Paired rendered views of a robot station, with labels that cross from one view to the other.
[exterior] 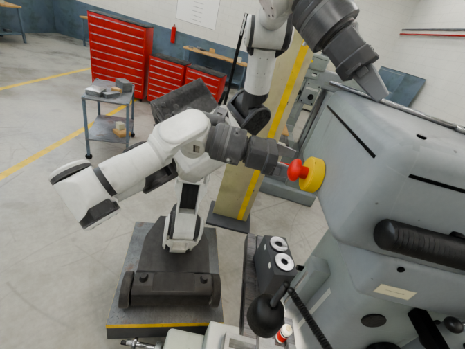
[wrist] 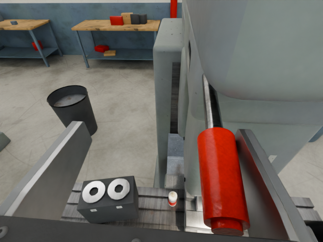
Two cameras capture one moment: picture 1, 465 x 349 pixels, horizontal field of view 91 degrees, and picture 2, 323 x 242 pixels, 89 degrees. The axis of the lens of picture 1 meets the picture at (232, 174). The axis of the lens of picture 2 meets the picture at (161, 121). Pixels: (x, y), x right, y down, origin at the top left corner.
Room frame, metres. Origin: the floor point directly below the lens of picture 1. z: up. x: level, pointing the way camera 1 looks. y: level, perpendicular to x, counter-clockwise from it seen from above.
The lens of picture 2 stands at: (0.50, -0.07, 1.78)
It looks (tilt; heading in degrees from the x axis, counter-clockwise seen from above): 43 degrees down; 279
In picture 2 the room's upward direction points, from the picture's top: 1 degrees counter-clockwise
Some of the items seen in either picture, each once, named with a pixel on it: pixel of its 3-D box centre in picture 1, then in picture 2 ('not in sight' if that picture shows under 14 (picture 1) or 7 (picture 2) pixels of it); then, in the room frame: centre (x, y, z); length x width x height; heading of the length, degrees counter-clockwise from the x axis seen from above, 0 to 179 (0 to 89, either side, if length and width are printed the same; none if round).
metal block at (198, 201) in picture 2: not in sight; (203, 205); (0.36, -0.36, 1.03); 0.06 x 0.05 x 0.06; 2
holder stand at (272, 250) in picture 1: (274, 264); (111, 199); (0.77, -0.33, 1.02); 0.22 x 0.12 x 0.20; 15
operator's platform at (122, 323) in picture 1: (170, 280); not in sight; (1.02, 0.21, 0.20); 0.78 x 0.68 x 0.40; 17
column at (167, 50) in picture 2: not in sight; (189, 136); (0.42, -0.98, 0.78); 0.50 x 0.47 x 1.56; 94
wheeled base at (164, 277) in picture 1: (176, 247); not in sight; (1.02, 0.21, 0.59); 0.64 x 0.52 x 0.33; 17
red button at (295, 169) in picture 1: (298, 171); not in sight; (0.36, -0.11, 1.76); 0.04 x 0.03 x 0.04; 4
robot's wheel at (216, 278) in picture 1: (214, 290); not in sight; (0.87, -0.11, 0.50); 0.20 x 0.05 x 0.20; 17
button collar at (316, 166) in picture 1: (311, 174); not in sight; (0.36, -0.13, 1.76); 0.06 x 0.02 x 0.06; 4
